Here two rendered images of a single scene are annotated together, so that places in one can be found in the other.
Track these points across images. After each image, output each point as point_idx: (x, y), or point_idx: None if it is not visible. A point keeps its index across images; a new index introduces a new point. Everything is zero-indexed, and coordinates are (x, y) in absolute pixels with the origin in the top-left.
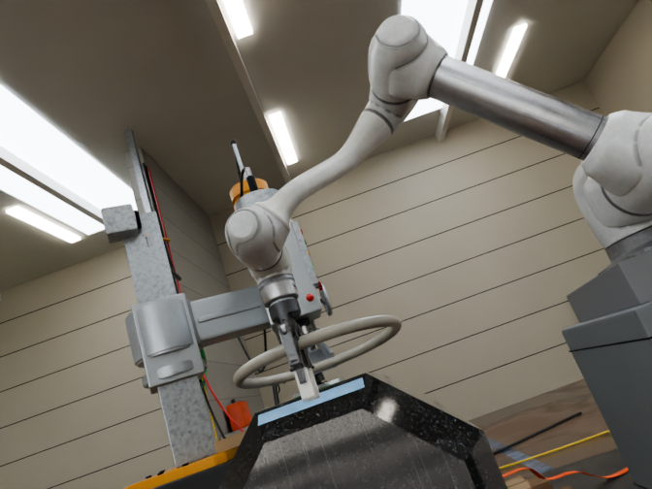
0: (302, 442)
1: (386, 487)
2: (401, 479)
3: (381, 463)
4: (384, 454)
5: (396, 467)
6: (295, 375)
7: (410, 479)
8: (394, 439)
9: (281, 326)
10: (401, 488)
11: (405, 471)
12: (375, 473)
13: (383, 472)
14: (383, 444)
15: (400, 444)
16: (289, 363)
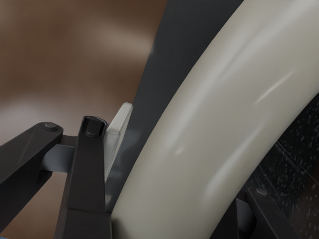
0: None
1: (297, 166)
2: (287, 188)
3: (309, 186)
4: (310, 201)
5: (295, 197)
6: (109, 124)
7: (280, 198)
8: (305, 234)
9: None
10: (286, 180)
11: (286, 202)
12: (311, 168)
13: (304, 179)
14: (314, 213)
15: (298, 231)
16: (33, 127)
